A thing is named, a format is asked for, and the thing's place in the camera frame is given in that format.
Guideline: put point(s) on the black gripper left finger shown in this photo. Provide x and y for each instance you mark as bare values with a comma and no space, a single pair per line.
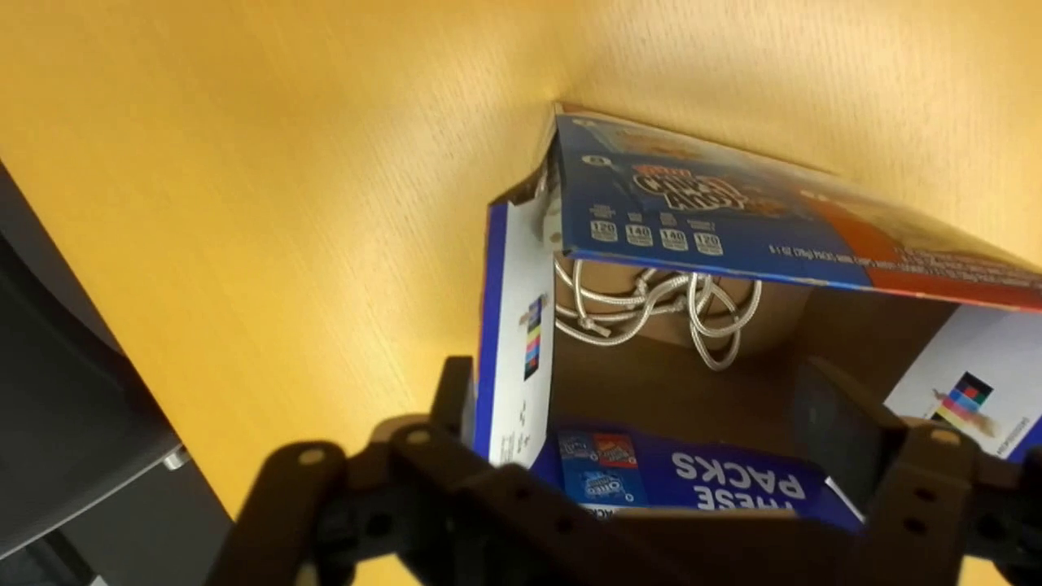
326,523

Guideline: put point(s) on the dark grey office chair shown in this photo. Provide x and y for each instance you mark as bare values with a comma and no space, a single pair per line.
67,410

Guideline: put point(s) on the blue printed cardboard box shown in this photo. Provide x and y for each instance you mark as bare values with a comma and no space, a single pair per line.
761,215

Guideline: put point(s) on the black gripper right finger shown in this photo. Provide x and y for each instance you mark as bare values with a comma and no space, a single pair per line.
924,508

